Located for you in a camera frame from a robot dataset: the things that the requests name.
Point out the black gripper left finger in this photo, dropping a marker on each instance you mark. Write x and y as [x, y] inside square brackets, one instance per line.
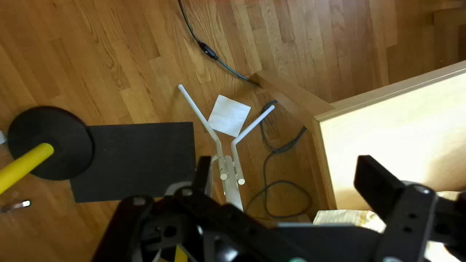
[161, 218]

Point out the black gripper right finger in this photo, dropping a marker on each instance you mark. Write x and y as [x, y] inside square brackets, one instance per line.
[408, 218]

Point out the white coat stand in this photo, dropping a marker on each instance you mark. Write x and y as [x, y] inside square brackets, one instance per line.
[228, 169]

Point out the black rectangular floor mat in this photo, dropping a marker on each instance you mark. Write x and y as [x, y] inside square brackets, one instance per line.
[140, 160]

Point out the pale yellow cloth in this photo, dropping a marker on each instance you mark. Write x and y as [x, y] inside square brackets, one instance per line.
[340, 218]

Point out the light wood table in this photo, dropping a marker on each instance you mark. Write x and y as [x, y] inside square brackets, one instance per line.
[388, 125]

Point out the white paper sheet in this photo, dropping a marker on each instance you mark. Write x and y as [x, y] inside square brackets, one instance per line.
[229, 115]

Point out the small metal floor object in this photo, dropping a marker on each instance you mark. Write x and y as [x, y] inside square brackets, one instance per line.
[17, 205]

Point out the black round post base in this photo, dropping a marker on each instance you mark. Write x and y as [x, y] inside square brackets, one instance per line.
[53, 131]

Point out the yellow barrier post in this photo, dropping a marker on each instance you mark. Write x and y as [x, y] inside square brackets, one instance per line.
[24, 164]

